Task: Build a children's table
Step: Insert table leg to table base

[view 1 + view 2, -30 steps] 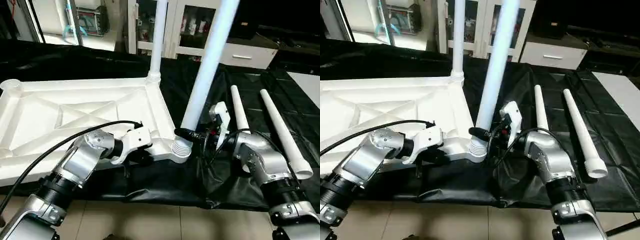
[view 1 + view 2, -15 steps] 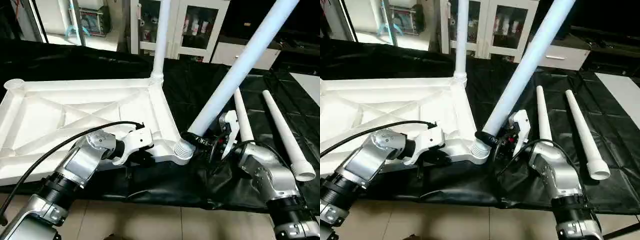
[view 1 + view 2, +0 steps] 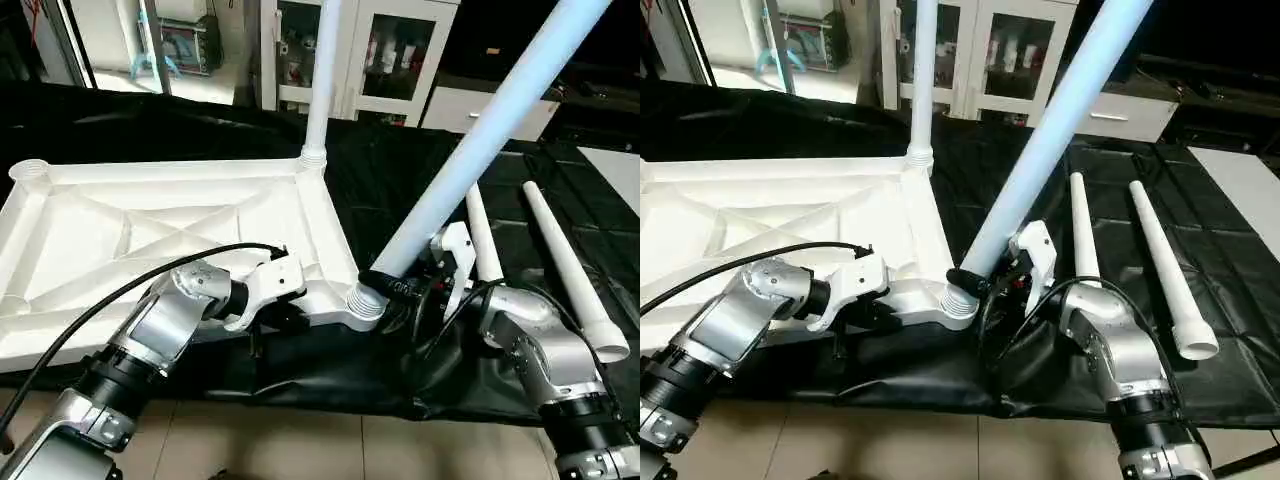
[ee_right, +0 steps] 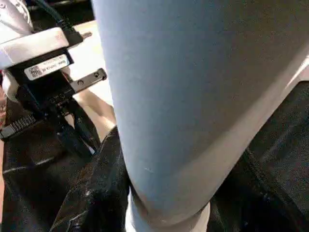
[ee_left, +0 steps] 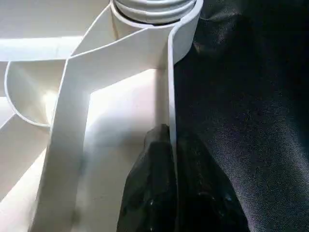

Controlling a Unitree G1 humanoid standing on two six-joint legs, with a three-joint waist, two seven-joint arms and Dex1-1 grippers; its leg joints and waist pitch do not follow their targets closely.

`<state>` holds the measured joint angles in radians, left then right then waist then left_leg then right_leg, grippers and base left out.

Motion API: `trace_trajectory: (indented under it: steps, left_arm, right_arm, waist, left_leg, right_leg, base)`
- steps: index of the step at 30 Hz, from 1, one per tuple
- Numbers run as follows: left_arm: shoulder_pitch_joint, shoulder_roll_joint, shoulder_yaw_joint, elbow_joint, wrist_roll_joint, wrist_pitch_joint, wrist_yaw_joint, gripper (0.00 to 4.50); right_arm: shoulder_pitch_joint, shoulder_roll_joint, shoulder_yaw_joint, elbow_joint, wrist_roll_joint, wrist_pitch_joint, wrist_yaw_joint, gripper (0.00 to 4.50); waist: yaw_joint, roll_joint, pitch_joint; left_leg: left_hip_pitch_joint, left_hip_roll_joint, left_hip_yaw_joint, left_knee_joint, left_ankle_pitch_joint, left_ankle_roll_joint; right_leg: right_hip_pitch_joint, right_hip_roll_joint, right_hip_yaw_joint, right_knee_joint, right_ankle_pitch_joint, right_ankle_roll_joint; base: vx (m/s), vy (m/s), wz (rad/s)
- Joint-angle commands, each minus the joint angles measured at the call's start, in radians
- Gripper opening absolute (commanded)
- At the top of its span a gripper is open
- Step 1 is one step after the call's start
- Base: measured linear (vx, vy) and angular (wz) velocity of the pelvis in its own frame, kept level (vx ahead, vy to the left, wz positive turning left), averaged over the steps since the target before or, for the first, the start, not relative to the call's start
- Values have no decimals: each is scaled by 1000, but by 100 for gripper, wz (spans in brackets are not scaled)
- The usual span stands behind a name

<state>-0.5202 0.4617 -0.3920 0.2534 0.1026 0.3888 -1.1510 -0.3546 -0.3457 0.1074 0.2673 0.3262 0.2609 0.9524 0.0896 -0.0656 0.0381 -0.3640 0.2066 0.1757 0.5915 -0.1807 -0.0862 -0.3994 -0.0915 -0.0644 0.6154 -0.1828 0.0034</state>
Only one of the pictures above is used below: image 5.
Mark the white plastic table top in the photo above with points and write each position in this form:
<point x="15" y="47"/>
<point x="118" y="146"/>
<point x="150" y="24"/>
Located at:
<point x="96" y="96"/>

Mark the white plastic table leg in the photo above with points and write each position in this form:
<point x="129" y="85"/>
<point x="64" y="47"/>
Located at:
<point x="152" y="9"/>

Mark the black work mat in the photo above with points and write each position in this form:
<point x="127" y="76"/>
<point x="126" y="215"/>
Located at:
<point x="251" y="121"/>

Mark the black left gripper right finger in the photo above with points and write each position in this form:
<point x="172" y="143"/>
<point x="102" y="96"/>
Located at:
<point x="207" y="203"/>

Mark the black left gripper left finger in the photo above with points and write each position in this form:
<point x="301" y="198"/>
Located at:
<point x="149" y="193"/>

